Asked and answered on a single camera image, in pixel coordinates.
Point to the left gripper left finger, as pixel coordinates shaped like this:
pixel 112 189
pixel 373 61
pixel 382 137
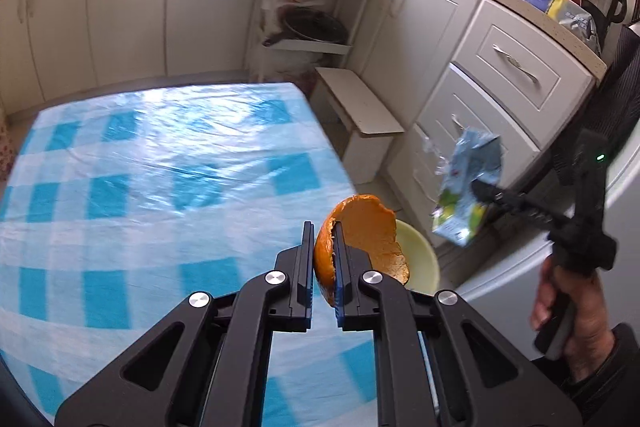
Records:
pixel 292 310

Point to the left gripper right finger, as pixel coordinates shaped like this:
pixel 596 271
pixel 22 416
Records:
pixel 355 310

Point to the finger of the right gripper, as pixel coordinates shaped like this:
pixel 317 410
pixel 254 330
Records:
pixel 487 193

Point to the green white juice carton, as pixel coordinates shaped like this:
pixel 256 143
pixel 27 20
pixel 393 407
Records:
pixel 458 212

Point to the orange peel piece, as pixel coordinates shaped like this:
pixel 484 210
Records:
pixel 367 225

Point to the person's right hand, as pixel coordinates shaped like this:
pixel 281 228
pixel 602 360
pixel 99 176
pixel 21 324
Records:
pixel 592 341

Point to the yellow plastic basin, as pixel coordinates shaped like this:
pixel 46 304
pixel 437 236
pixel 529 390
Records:
pixel 421 258

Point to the white wooden stool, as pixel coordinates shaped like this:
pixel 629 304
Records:
pixel 340 95

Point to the blue yellow package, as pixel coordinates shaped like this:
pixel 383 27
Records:
pixel 572 17

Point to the blue checked plastic tablecloth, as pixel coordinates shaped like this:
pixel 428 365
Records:
pixel 119 207

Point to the black wok on shelf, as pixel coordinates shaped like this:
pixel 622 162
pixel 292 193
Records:
pixel 302 23

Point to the white shelf rack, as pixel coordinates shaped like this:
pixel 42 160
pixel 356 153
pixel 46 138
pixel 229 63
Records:
pixel 292 58

